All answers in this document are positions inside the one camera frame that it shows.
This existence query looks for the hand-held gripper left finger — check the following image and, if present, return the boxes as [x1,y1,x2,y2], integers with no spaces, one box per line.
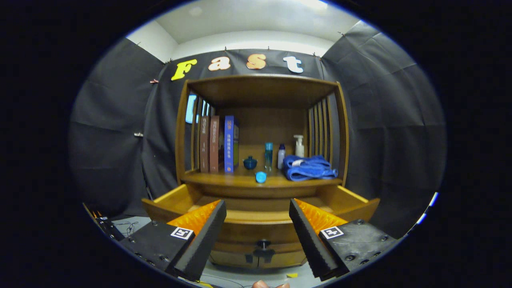
[120,199,227,282]

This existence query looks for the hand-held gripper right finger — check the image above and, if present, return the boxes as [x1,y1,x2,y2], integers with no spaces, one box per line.
[289,198,400,281]

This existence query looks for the wooden drawer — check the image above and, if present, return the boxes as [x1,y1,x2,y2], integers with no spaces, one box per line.
[142,183,380,259]

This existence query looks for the wooden cabinet door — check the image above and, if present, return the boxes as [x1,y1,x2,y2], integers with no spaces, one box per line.
[210,251,259,268]
[258,251,307,268]

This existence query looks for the wooden cabinet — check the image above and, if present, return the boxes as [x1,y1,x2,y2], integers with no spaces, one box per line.
[142,74,380,269]

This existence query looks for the folded blue towel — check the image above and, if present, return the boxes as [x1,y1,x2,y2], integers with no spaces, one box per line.
[283,155,339,182]

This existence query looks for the brown book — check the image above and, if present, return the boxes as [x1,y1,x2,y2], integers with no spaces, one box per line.
[209,116,221,173]
[199,116,210,173]

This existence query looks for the teal glass bottle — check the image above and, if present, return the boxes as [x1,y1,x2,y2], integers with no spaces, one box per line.
[264,142,274,172]

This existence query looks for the blue book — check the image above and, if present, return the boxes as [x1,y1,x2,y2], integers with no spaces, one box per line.
[224,115,240,174]

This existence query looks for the black backdrop cloth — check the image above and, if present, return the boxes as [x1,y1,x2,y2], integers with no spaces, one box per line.
[68,20,446,240]

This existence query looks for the floor cables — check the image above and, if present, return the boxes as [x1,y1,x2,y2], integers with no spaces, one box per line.
[199,274,245,288]

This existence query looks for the black device with cables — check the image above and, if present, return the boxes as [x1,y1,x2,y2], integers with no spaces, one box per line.
[83,203,121,241]

